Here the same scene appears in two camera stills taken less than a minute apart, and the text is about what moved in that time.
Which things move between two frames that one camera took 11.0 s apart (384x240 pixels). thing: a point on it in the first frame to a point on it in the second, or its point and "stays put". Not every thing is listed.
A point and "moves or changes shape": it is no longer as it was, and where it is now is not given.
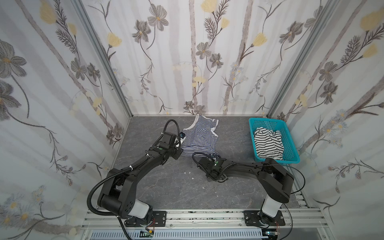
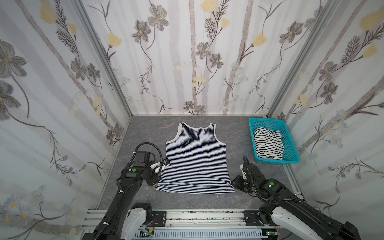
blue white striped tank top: x=199 y=138 moves or changes shape
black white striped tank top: x=269 y=144 stays put
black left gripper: x=179 y=144 to x=153 y=178
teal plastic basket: x=290 y=154 stays put
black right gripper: x=208 y=171 to x=240 y=182
